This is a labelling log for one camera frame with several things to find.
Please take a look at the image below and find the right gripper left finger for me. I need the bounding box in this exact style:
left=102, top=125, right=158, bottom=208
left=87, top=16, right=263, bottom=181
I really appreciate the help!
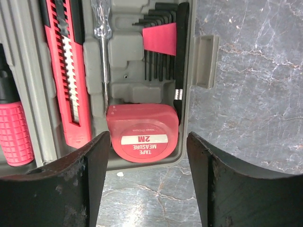
left=0, top=131, right=110, bottom=227

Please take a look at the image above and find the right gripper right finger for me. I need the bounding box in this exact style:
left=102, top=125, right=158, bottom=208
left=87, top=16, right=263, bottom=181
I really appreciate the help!
left=187, top=132, right=303, bottom=227

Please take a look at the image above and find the long red handled screwdriver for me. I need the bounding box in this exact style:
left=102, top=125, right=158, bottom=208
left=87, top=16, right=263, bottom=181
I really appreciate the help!
left=0, top=44, right=35, bottom=167

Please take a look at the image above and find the red tape measure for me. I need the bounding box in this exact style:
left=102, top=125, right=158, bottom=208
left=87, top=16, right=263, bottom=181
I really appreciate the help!
left=106, top=2, right=190, bottom=164

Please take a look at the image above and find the grey plastic tool case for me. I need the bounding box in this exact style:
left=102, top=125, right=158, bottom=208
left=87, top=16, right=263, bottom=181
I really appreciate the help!
left=0, top=0, right=219, bottom=176

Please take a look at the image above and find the red black utility knife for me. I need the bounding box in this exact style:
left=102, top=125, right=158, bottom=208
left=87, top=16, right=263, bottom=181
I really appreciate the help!
left=39, top=0, right=92, bottom=148

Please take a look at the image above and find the hex key set red holder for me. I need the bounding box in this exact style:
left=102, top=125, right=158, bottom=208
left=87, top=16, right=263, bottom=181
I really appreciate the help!
left=132, top=2, right=178, bottom=82

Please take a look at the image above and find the clear voltage tester screwdriver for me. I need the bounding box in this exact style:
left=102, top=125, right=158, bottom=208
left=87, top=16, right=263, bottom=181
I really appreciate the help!
left=91, top=0, right=112, bottom=113

